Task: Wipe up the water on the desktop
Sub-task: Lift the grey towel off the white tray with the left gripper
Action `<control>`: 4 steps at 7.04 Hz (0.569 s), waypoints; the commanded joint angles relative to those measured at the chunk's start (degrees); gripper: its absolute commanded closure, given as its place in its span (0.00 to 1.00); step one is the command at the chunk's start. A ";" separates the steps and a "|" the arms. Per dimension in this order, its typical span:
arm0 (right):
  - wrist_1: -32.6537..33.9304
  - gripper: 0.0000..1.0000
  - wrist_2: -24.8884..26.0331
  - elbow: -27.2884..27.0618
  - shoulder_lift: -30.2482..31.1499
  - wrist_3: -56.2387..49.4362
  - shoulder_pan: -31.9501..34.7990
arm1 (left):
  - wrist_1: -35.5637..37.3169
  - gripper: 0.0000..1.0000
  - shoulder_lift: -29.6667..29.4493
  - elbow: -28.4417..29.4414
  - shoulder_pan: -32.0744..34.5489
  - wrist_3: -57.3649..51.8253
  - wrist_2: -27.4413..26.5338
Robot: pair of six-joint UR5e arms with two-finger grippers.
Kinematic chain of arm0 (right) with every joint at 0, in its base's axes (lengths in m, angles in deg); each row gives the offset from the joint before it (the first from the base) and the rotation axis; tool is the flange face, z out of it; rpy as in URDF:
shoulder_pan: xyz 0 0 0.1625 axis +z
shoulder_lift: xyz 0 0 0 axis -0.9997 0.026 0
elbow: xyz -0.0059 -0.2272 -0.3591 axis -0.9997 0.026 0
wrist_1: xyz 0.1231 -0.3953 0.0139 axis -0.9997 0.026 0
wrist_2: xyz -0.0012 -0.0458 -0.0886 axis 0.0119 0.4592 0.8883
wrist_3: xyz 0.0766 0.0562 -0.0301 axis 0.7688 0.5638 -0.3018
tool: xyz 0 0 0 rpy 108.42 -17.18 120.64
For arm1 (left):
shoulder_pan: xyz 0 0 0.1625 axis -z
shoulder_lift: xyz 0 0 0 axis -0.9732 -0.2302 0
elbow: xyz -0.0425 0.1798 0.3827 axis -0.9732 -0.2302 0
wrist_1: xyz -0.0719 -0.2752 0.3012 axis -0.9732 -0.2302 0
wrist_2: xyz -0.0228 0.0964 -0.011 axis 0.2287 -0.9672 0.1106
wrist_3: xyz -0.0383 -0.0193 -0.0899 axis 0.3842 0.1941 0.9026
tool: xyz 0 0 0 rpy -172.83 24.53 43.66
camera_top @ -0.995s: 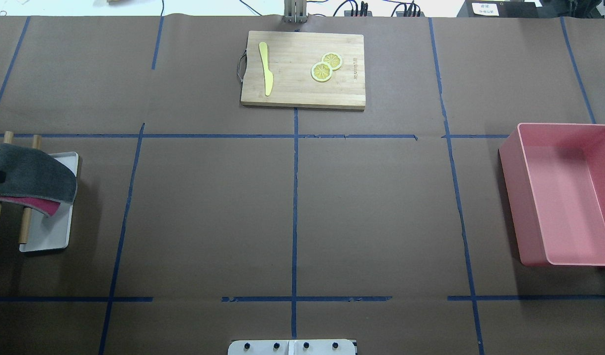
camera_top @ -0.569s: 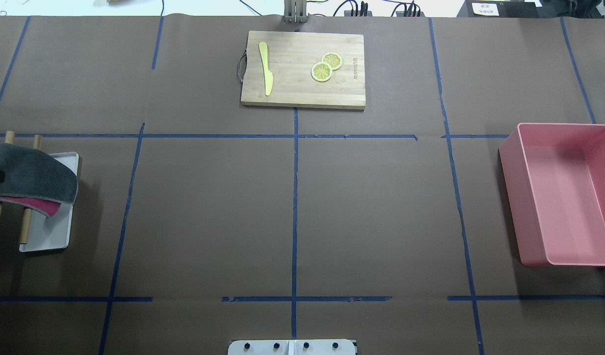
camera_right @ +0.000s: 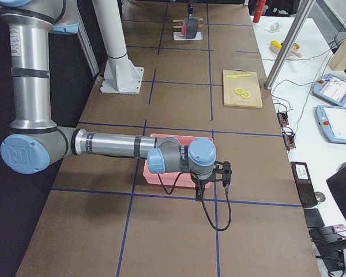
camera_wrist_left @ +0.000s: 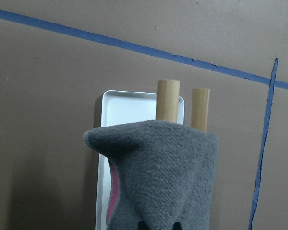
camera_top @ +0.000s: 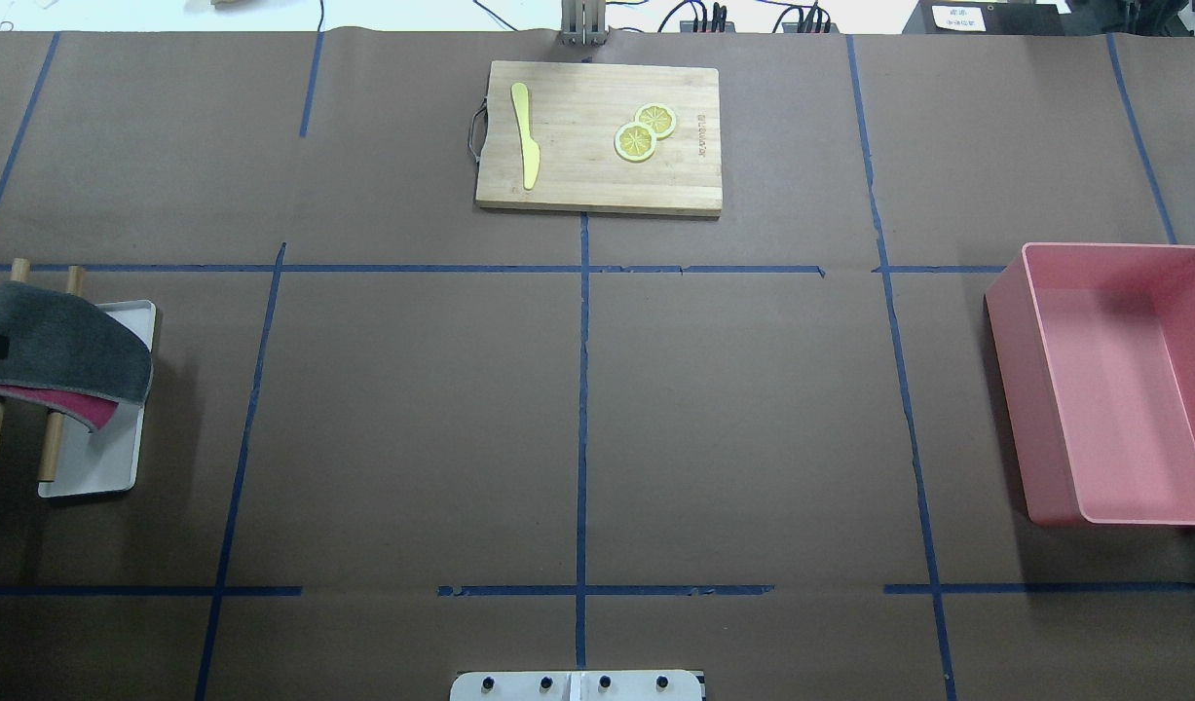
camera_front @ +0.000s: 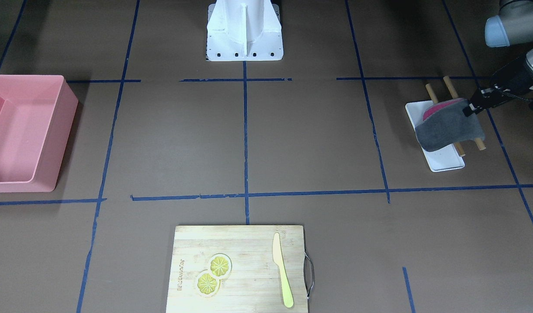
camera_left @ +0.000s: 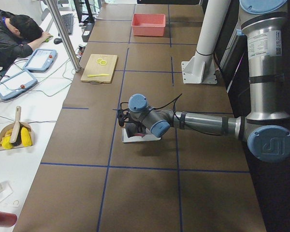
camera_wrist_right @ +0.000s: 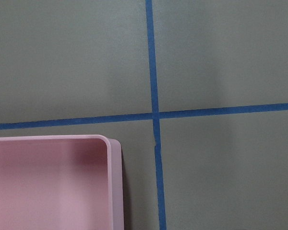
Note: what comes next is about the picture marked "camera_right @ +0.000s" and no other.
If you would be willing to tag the near blue teach pendant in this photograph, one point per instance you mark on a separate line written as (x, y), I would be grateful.
(332, 122)

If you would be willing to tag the blue teach pendant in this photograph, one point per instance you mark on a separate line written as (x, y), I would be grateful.
(331, 89)
(332, 122)

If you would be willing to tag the left wooden rack rod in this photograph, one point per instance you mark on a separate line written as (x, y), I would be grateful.
(181, 20)

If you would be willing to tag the black power box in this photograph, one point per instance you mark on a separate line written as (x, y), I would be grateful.
(303, 184)

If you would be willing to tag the rear lemon slice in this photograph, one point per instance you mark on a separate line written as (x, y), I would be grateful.
(239, 91)

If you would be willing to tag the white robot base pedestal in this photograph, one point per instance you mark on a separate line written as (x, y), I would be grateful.
(120, 75)

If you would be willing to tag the grey and pink cloth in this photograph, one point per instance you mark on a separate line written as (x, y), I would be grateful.
(190, 27)

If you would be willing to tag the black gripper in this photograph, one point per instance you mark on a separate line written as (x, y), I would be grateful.
(190, 8)
(198, 179)

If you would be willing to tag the right wooden rack rod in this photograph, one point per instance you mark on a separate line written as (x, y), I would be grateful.
(180, 26)

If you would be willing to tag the front lemon slice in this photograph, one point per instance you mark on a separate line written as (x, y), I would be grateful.
(245, 94)

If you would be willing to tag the lemon slice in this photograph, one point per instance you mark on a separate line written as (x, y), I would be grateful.
(245, 94)
(239, 91)

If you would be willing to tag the bamboo cutting board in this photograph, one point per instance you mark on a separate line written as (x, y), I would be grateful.
(251, 85)

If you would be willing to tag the far blue teach pendant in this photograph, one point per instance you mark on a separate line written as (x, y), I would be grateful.
(331, 89)

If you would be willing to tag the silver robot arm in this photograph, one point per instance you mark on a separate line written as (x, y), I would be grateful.
(36, 141)
(189, 2)

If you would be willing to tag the wooden rack rod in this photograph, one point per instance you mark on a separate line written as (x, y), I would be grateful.
(181, 20)
(180, 26)

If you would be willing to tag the yellow plastic knife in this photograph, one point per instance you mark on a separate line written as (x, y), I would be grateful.
(239, 76)

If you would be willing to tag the aluminium frame post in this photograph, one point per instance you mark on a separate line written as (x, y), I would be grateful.
(289, 41)

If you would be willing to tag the red bottle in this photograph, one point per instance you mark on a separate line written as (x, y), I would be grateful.
(258, 11)

